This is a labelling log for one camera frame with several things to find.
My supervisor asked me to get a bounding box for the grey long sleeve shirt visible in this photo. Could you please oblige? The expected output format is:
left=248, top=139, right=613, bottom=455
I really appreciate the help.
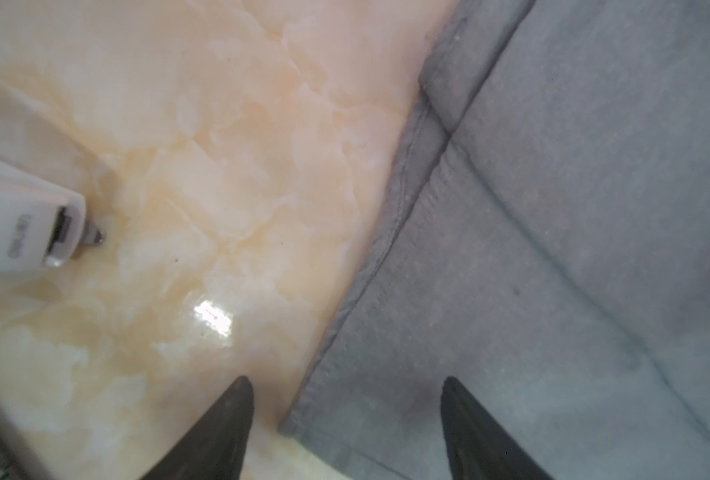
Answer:
left=280, top=1, right=710, bottom=479

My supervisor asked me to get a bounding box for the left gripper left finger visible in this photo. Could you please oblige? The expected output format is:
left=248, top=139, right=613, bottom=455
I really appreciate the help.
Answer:
left=142, top=376, right=255, bottom=480

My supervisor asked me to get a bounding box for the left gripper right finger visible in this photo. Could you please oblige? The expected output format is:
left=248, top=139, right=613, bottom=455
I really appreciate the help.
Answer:
left=440, top=376, right=552, bottom=480

